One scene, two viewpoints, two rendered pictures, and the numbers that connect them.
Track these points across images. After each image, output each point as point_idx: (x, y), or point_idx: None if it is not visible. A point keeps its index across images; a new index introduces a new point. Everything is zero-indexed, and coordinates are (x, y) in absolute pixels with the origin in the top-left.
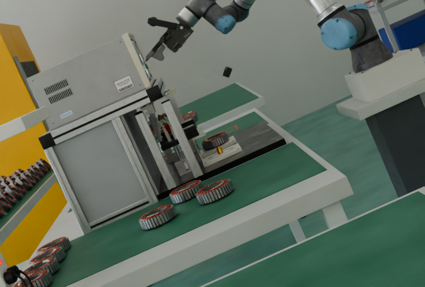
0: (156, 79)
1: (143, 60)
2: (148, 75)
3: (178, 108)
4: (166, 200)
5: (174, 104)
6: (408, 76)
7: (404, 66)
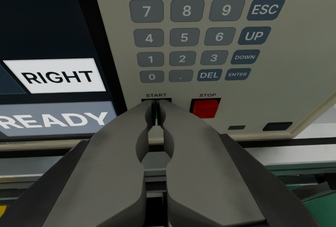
0: (274, 148)
1: (287, 82)
2: (12, 132)
3: (311, 201)
4: None
5: (301, 192)
6: None
7: None
